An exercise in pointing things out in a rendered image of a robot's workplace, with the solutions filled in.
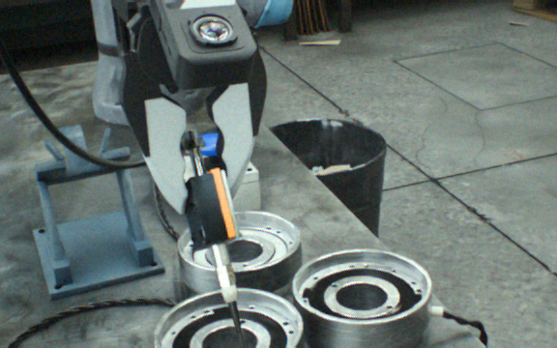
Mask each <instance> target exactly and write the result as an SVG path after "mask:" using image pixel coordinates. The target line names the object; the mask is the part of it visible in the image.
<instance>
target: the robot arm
mask: <svg viewBox="0 0 557 348"><path fill-rule="evenodd" d="M91 4H92V12H93V18H94V25H95V33H96V39H97V45H98V46H99V53H100V60H99V64H98V70H97V71H96V73H97V76H95V82H94V88H93V93H92V103H93V109H94V114H96V116H97V117H98V118H99V119H101V120H103V121H105V122H108V123H112V124H117V125H130V127H131V129H132V133H133V135H134V137H135V139H136V141H137V143H138V145H139V147H140V149H141V153H142V156H144V158H145V160H146V162H147V164H148V166H149V168H150V170H151V172H152V175H153V177H154V179H155V181H156V183H157V185H158V187H159V190H160V191H161V194H162V195H163V197H164V198H165V199H166V201H167V202H168V203H170V204H171V205H172V206H173V207H174V208H175V209H176V210H177V211H178V212H179V213H180V214H184V213H186V212H187V208H188V203H189V197H190V196H189V194H190V193H189V192H188V190H187V186H186V183H185V180H184V173H185V169H186V162H185V159H184V156H183V154H182V152H181V139H182V137H183V135H184V133H185V130H186V117H187V116H190V115H192V114H193V113H196V112H198V111H199V110H200V109H202V108H203V107H204V105H205V103H206V107H207V112H208V116H209V118H210V119H211V120H212V121H213V123H214V124H215V125H216V128H217V133H218V138H217V142H216V147H215V149H216V152H217V155H218V157H219V158H220V171H221V170H224V171H225V175H226V179H227V183H228V186H229V191H230V195H231V199H232V201H233V199H234V197H235V195H236V193H237V191H238V189H239V186H240V184H241V183H242V180H243V178H244V176H245V173H246V170H247V167H248V164H249V158H251V155H252V151H253V147H254V143H255V138H256V136H257V135H258V133H259V127H260V122H261V118H262V113H263V108H264V103H265V99H266V92H267V76H266V70H265V65H264V62H263V59H262V57H261V54H260V52H259V46H258V35H257V34H256V33H254V32H253V31H250V30H249V27H253V28H259V27H260V26H269V25H280V24H282V23H284V22H286V20H287V19H288V18H289V17H290V15H291V11H292V5H293V0H91ZM211 87H215V89H214V90H213V91H212V92H211V93H210V94H209V96H208V97H207V98H206V95H205V88H211Z"/></svg>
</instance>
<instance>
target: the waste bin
mask: <svg viewBox="0 0 557 348"><path fill-rule="evenodd" d="M267 128H268V129H269V130H270V132H271V133H272V134H273V135H274V136H275V137H276V138H278V139H279V140H280V141H281V142H282V143H283V144H284V145H285V146H286V147H287V148H288V149H289V150H290V151H291V152H292V153H293V154H294V155H295V156H296V157H297V158H298V159H299V161H300V162H301V163H302V164H303V165H304V166H306V167H307V168H308V169H309V170H312V169H313V167H322V168H323V170H325V169H327V168H329V167H331V166H341V165H350V169H345V170H341V171H336V172H328V173H313V174H314V175H315V176H316V177H317V178H318V179H319V180H320V181H321V182H322V183H323V184H324V185H325V186H326V187H327V188H328V190H329V191H330V192H331V193H333V194H334V195H335V196H336V197H337V199H338V200H339V201H340V202H341V203H342V204H343V205H344V206H345V207H346V208H347V209H348V210H349V211H350V212H351V213H352V214H353V215H354V216H355V218H356V219H357V220H358V221H360V222H361V223H362V224H363V225H364V226H365V227H366V228H367V229H368V230H369V231H370V232H371V233H372V234H373V235H374V236H375V237H376V238H377V239H378V227H379V213H380V203H381V201H382V193H383V180H384V164H385V156H386V152H388V145H386V142H385V140H384V138H383V137H382V136H381V135H380V134H379V133H377V132H376V130H373V129H371V128H368V127H366V126H363V125H361V124H357V123H353V122H350V121H345V120H339V119H325V118H313V119H299V120H291V121H286V122H281V123H276V124H272V125H270V126H267Z"/></svg>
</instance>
